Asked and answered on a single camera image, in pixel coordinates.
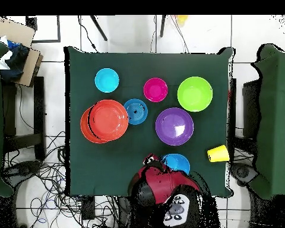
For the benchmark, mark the large blue plastic bowl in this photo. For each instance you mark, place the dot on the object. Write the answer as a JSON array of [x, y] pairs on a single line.
[[178, 162]]

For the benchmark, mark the small dark blue bowl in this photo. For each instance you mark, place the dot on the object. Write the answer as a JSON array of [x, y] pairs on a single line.
[[136, 111]]

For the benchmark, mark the orange plastic bowl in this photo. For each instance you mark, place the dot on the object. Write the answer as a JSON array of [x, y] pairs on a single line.
[[109, 118], [85, 128]]

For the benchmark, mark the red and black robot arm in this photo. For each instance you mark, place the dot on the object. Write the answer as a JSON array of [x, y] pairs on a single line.
[[166, 183]]

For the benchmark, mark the purple plastic bowl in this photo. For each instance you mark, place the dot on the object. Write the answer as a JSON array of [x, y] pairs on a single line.
[[174, 126]]

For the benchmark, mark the yellow plastic cup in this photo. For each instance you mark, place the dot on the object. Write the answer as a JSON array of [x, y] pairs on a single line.
[[218, 153]]

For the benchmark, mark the pink plastic bowl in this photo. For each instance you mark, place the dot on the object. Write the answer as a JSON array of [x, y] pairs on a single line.
[[156, 90]]

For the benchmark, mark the large green plastic bowl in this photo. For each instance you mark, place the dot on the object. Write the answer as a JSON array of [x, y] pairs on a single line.
[[194, 93]]

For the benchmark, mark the small cyan plastic bowl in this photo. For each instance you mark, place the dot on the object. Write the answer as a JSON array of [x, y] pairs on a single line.
[[107, 80]]

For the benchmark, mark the black equipment base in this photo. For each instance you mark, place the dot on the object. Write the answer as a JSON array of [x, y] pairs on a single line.
[[21, 168], [242, 172]]

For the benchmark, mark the dark green tablecloth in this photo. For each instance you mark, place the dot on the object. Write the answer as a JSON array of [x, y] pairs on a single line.
[[133, 64]]

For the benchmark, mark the black tripod leg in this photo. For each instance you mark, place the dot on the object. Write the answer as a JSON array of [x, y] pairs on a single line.
[[99, 28], [162, 26]]

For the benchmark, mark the small yellow object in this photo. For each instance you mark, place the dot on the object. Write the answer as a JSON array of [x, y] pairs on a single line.
[[182, 19]]

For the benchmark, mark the blue and white cloth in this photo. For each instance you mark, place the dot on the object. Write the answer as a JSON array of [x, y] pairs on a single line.
[[16, 59]]

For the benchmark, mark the cardboard box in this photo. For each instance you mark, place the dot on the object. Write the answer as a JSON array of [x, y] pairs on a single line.
[[12, 31]]

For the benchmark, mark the black bench frame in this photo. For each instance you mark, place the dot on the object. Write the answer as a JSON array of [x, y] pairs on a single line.
[[39, 114], [251, 109]]

